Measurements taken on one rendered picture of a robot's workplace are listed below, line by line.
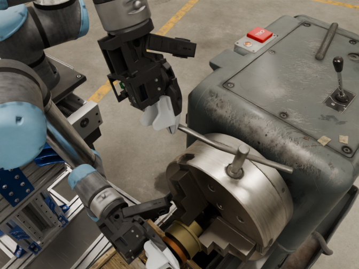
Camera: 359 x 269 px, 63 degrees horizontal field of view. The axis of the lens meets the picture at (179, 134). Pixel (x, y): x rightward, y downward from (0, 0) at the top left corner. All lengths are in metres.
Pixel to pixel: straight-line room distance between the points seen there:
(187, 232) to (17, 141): 0.39
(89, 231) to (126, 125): 0.99
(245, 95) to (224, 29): 2.81
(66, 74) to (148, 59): 0.59
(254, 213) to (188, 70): 2.37
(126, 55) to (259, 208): 0.40
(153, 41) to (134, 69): 0.05
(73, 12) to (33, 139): 0.48
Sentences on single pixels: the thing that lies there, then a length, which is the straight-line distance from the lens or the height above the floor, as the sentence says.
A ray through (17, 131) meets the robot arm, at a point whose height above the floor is 1.41.
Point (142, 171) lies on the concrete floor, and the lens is 2.12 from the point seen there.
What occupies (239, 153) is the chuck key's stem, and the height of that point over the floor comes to 1.31.
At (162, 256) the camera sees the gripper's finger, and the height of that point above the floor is 1.12.
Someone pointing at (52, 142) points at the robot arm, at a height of 1.20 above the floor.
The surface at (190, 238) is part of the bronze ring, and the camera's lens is 0.69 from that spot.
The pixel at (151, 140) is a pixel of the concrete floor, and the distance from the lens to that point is 2.28.
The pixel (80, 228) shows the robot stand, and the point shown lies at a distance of 1.76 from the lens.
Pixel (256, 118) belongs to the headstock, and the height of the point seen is 1.25.
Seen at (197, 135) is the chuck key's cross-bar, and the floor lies 1.33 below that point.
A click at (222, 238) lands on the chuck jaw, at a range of 0.70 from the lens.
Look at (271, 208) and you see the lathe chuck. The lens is 0.67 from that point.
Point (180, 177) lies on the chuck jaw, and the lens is 0.66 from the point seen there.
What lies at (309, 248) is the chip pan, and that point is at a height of 0.54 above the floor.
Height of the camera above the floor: 1.76
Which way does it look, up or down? 50 degrees down
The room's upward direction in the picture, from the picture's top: straight up
